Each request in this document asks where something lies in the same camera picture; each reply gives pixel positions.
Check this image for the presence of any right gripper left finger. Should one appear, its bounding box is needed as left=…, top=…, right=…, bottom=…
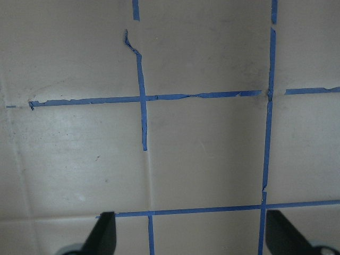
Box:
left=80, top=212, right=117, bottom=255

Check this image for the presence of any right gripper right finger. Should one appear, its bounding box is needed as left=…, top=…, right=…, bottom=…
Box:
left=265, top=210, right=319, bottom=255

